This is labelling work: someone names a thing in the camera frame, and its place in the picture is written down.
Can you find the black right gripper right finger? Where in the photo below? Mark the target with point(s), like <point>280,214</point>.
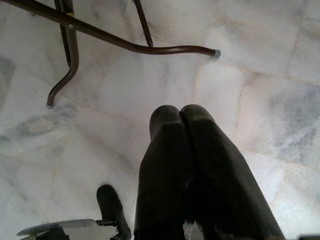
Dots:
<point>220,175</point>

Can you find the brown metal folding table leg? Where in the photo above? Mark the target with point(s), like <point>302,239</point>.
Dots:
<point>105,33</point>

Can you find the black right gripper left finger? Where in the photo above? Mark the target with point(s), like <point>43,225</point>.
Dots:
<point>165,175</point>

